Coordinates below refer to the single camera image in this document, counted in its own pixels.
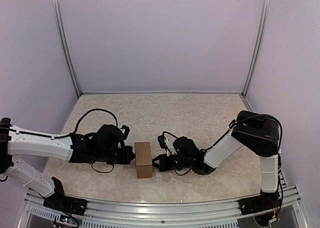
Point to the aluminium corner post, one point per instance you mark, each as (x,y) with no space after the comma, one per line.
(257,47)
(64,46)

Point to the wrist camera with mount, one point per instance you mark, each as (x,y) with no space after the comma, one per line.
(124,132)
(166,143)

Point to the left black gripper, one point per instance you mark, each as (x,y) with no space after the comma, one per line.
(126,160)

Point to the right aluminium corner post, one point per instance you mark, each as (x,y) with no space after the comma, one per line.
(257,47)

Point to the left aluminium corner post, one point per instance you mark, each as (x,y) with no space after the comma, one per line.
(64,46)

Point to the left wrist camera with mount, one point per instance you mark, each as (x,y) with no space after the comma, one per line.
(124,132)

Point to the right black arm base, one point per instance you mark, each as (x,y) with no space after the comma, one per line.
(263,201)

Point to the front aluminium frame rail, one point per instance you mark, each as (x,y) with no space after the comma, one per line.
(220,213)

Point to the brown cardboard box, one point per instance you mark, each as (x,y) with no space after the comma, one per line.
(143,160)

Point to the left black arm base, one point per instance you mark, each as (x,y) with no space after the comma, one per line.
(59,201)

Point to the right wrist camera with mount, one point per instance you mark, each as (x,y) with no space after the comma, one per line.
(166,143)

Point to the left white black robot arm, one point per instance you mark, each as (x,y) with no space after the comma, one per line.
(15,141)

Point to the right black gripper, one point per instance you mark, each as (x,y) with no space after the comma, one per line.
(163,166)

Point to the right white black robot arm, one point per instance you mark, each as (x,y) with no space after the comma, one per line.
(260,133)

